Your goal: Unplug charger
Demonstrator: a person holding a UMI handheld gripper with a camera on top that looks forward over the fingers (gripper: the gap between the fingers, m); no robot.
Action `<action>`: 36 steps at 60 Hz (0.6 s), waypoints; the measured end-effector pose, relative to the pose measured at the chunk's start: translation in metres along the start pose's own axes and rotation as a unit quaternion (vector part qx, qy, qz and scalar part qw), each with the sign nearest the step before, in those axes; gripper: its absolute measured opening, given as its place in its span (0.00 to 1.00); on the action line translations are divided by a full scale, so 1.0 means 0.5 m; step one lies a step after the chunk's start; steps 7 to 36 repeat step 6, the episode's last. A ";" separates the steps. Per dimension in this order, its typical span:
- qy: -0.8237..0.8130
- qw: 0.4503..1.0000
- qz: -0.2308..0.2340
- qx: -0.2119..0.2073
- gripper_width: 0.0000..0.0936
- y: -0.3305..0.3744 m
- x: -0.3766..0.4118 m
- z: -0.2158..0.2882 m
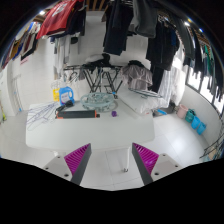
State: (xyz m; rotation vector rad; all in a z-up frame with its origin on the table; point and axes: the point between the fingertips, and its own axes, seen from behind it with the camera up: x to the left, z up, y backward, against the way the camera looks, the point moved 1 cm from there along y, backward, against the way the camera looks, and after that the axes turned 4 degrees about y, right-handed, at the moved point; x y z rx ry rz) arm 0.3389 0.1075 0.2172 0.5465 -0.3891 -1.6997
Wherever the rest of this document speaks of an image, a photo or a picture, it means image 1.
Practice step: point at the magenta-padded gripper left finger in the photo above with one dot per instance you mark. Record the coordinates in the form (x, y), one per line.
(76, 159)

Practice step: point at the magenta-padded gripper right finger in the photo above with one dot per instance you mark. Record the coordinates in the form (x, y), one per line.
(146, 158)

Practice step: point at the purple charger block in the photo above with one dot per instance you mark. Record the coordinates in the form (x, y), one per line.
(114, 113)

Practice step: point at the white table leg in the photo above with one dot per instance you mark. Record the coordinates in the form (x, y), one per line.
(127, 160)

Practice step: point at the flat blue plastic item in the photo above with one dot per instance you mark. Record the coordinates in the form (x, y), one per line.
(162, 112)

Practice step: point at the white pillow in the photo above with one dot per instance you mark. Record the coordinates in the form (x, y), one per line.
(140, 101)

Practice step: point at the round pale blue peg hanger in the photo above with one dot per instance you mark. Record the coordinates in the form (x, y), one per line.
(96, 106)

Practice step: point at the pink bucket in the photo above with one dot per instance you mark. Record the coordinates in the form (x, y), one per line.
(182, 111)

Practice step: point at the blue bucket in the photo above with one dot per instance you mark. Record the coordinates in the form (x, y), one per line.
(201, 128)
(196, 122)

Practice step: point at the blue detergent bottle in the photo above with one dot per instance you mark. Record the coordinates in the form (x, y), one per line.
(66, 96)

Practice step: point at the teal clothes hanger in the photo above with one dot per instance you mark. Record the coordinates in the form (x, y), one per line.
(146, 93)

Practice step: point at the yellow floor sign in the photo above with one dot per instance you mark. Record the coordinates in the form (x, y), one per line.
(55, 96)

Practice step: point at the grey garment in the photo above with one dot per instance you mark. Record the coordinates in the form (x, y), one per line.
(138, 76)

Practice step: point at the black folding drying rack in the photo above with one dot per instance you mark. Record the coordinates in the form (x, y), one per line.
(96, 78)

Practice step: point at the white and black garment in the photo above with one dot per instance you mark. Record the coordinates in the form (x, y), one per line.
(96, 59)

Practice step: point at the hanging clothes row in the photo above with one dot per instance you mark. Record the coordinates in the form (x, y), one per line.
(60, 16)

